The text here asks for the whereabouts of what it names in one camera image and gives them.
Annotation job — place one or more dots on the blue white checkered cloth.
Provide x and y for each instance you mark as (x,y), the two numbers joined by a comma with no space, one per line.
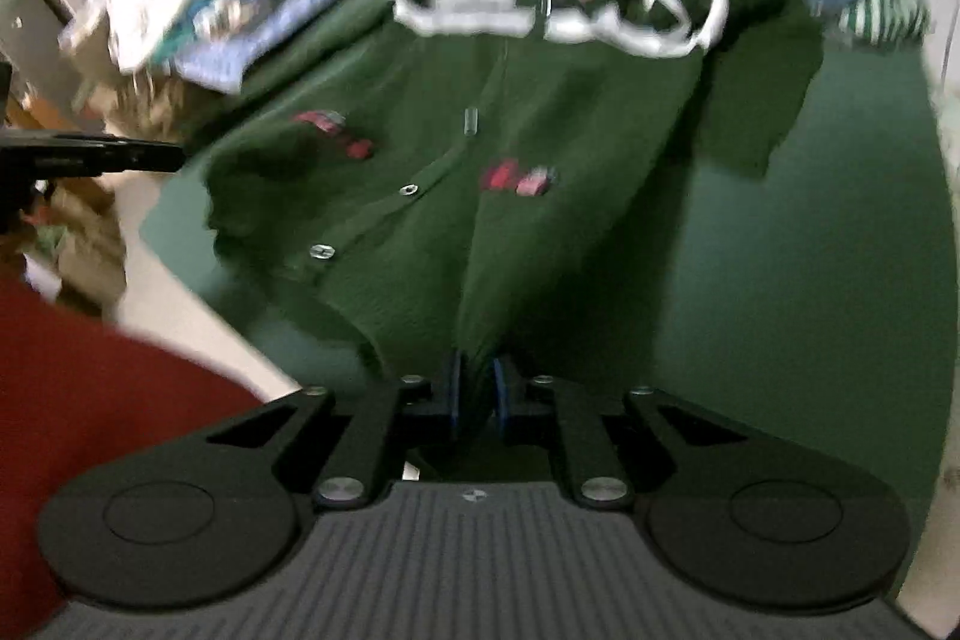
(300,10)

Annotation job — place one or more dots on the green white-striped cardigan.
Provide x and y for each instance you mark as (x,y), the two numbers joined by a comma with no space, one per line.
(540,212)

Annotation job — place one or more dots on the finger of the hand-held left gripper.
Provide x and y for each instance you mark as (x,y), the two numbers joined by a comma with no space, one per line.
(112,155)

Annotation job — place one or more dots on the green table cover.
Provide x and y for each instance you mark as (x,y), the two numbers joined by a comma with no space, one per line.
(825,250)

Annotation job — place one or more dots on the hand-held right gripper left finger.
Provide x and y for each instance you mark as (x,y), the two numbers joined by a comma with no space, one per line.
(454,400)

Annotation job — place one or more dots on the person's red garment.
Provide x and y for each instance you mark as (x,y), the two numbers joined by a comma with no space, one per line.
(90,430)

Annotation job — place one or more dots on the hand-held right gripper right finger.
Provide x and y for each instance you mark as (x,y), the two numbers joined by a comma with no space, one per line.
(502,400)

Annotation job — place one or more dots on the white cloth bag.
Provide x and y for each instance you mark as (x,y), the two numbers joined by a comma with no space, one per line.
(139,18)

